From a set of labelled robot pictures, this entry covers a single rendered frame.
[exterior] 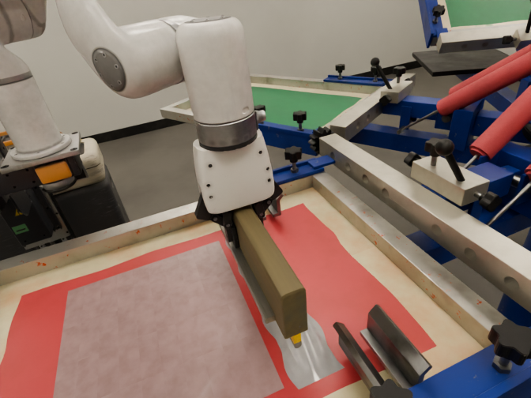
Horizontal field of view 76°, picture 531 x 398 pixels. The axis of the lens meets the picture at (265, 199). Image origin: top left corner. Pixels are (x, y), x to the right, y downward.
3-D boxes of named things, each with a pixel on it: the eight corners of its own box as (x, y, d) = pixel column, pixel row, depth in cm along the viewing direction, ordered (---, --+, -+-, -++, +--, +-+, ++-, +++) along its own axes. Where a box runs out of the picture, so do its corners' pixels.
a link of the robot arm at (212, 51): (111, 24, 39) (171, 13, 45) (140, 114, 45) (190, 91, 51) (210, 20, 31) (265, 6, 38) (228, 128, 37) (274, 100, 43)
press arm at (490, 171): (440, 220, 64) (445, 199, 61) (417, 204, 69) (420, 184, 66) (508, 194, 68) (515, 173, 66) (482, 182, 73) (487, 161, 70)
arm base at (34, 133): (18, 142, 84) (-17, 78, 76) (72, 129, 88) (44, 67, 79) (7, 166, 72) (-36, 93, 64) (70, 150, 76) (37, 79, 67)
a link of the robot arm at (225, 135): (253, 97, 46) (255, 117, 47) (188, 111, 44) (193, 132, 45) (274, 113, 40) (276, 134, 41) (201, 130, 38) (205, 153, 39)
